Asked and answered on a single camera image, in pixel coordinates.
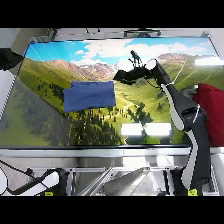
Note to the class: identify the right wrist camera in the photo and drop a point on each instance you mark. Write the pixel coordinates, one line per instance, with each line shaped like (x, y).
(134, 58)

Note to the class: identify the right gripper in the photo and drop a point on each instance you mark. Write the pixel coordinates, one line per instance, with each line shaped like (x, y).
(130, 76)

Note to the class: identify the red garment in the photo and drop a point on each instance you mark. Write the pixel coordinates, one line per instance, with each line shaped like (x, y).
(211, 106)

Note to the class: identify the silver frame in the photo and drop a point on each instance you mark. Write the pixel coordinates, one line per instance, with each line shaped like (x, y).
(110, 153)

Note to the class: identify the blue garment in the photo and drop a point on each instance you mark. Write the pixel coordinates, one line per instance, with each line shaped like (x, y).
(89, 96)

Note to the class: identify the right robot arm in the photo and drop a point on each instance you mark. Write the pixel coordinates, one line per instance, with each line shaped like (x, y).
(186, 111)

